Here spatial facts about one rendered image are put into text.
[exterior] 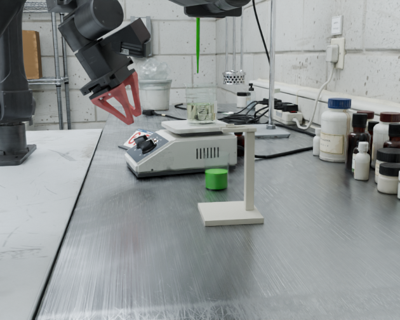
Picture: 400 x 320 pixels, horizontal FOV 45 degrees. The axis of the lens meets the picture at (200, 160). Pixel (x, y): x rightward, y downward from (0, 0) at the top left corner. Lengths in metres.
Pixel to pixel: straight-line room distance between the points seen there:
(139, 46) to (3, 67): 0.38
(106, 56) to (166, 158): 0.21
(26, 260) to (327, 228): 0.37
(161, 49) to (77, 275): 2.93
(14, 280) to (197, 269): 0.19
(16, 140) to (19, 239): 0.52
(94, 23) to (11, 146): 0.44
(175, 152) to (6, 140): 0.41
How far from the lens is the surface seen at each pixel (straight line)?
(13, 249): 0.62
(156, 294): 0.48
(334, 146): 1.04
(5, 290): 0.52
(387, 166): 0.84
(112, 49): 0.84
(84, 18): 0.81
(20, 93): 1.12
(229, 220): 0.65
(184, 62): 3.40
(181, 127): 0.91
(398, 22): 1.19
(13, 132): 1.14
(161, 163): 0.90
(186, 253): 0.56
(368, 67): 1.30
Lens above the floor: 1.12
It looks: 12 degrees down
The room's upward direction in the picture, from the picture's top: 1 degrees counter-clockwise
